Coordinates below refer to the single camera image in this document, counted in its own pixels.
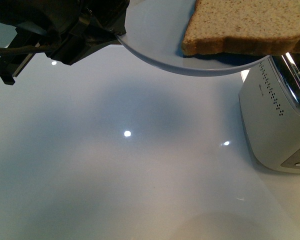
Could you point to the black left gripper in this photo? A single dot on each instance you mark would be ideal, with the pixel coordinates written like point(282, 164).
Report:
point(65, 30)

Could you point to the white round plate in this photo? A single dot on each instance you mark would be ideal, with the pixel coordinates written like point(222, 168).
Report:
point(154, 33)

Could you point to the brown bread slice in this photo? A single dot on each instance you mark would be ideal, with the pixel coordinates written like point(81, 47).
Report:
point(249, 27)

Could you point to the silver white toaster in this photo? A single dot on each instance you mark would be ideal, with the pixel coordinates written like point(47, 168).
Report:
point(270, 110)

